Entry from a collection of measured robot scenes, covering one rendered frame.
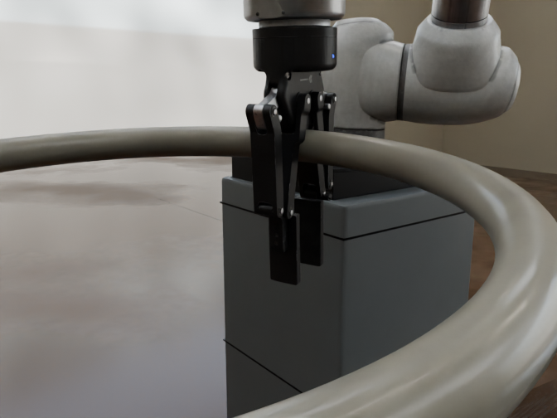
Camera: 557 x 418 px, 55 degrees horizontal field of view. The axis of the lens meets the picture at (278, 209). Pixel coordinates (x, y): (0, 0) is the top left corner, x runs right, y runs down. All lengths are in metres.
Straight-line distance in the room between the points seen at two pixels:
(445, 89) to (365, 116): 0.16
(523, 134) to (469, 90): 6.50
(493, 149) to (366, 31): 6.73
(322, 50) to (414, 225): 0.64
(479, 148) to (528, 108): 0.85
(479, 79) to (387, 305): 0.45
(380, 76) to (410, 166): 0.69
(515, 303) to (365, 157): 0.28
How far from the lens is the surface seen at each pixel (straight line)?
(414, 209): 1.05
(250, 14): 0.47
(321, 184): 0.54
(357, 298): 0.98
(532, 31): 7.59
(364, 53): 1.09
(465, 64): 1.05
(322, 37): 0.47
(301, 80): 0.49
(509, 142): 7.66
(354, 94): 1.09
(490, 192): 0.31
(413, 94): 1.08
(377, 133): 1.12
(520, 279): 0.20
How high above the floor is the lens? 0.99
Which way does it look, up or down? 12 degrees down
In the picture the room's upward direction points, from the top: straight up
